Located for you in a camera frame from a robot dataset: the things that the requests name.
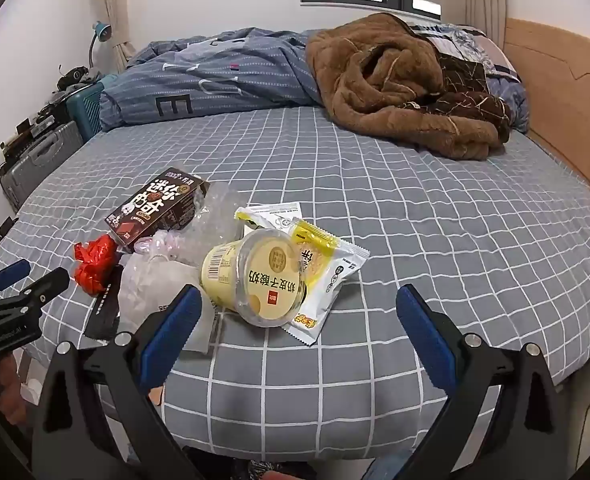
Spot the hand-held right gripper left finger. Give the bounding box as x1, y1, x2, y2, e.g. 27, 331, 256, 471
32, 284, 203, 480

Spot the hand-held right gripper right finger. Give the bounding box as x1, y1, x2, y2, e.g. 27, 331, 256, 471
395, 284, 576, 480

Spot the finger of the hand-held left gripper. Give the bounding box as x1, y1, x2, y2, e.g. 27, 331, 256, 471
0, 259, 32, 302
0, 266, 70, 312

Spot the white paper bag with handle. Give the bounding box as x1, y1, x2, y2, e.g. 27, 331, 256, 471
117, 255, 211, 331

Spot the red plastic wrapper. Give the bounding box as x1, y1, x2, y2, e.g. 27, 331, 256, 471
73, 234, 124, 297

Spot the black packet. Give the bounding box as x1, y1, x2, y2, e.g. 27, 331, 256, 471
84, 282, 123, 341

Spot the yellow yogurt cup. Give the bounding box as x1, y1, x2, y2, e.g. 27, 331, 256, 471
200, 228, 308, 329

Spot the yellow white snack packet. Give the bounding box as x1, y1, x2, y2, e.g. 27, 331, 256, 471
280, 217, 371, 347

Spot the clear plastic packaging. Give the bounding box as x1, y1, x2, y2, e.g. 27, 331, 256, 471
182, 182, 248, 268

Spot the brown snack box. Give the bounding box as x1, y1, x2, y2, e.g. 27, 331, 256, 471
105, 167, 211, 254

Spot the person's left hand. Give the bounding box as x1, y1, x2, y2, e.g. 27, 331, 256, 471
0, 352, 30, 443

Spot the silver suitcase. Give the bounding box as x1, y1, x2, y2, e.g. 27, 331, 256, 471
0, 120, 83, 213

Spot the grey checked bed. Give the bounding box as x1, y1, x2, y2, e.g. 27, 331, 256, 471
0, 105, 590, 431

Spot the dark clutter pile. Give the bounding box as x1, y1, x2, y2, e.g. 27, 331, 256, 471
0, 65, 100, 156

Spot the teal suitcase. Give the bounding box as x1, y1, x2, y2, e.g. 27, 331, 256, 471
66, 74, 120, 141

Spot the blue grey duvet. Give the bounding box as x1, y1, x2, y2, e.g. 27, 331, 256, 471
97, 27, 326, 133

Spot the brown fleece blanket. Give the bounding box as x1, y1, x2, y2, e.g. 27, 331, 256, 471
306, 12, 513, 161

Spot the blue desk lamp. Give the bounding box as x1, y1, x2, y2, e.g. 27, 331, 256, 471
87, 20, 113, 68

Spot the wooden headboard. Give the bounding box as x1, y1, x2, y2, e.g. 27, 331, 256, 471
502, 17, 590, 226

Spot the patterned pillow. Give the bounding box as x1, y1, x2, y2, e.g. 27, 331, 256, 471
405, 20, 531, 133

